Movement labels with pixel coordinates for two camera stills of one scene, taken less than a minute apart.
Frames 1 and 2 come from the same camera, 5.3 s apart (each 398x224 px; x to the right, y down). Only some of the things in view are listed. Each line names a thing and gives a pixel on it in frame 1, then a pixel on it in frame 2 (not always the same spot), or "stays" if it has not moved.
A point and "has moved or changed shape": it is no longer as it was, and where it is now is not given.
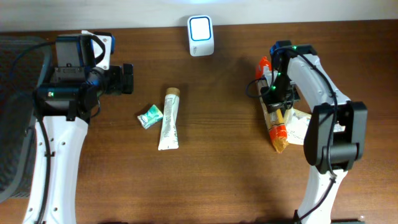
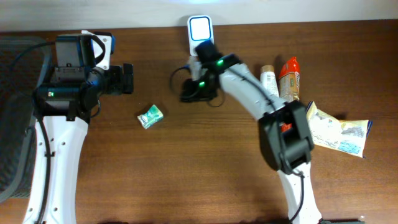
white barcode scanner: x=201 y=35 stays
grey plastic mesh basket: x=23 y=61 stays
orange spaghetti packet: x=278 y=131 has moved or changed shape
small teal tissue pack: x=152 y=116 stays
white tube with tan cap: x=169 y=135 has moved or changed shape
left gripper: x=127 y=78 stays
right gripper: x=280 y=104 → x=193 y=94
